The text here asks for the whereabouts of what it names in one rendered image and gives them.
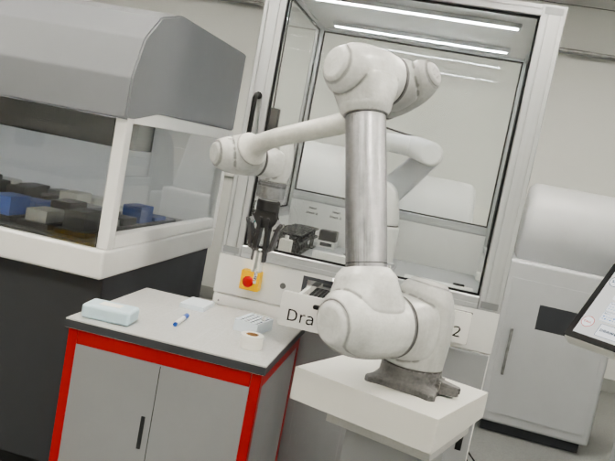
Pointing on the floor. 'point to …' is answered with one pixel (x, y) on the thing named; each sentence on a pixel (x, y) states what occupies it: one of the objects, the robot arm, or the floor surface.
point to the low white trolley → (172, 386)
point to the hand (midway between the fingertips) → (257, 261)
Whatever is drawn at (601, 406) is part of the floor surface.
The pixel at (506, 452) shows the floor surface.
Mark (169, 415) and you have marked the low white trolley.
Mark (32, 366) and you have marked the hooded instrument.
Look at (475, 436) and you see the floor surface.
